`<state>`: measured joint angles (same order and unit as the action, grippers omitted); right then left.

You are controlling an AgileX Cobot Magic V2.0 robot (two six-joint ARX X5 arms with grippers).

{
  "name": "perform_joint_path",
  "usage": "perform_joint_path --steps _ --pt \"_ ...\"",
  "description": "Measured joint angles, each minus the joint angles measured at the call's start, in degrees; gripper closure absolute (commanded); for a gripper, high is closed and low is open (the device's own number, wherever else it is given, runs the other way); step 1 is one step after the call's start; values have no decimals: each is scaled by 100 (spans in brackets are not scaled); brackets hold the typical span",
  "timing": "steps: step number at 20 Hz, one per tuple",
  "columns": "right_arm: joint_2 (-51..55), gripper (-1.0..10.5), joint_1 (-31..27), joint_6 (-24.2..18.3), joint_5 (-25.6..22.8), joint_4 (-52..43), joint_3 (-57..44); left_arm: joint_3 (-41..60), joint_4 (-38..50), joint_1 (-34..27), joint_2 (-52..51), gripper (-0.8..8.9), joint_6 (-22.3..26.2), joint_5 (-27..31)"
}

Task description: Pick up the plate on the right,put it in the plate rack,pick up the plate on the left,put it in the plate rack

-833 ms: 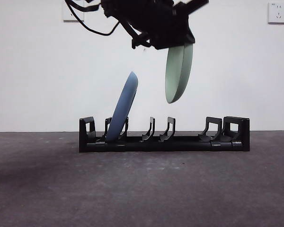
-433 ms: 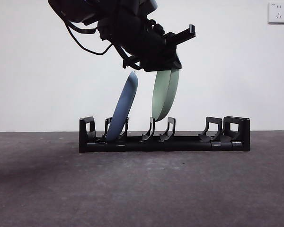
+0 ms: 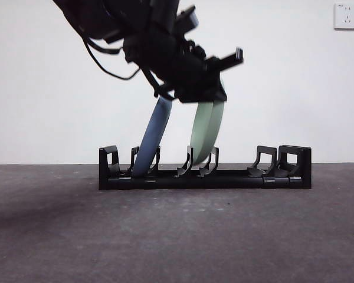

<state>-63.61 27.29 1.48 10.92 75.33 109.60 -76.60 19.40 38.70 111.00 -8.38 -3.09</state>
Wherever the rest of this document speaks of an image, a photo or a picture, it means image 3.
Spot blue round plate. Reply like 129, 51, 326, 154
132, 96, 173, 178

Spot pale green round plate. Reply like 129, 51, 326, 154
190, 100, 226, 166

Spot black plastic plate rack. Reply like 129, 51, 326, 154
99, 144, 313, 190

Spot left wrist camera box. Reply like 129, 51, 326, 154
205, 47, 244, 74

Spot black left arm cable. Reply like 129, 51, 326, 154
81, 34, 143, 81

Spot white wall socket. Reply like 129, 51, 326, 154
333, 2, 354, 31

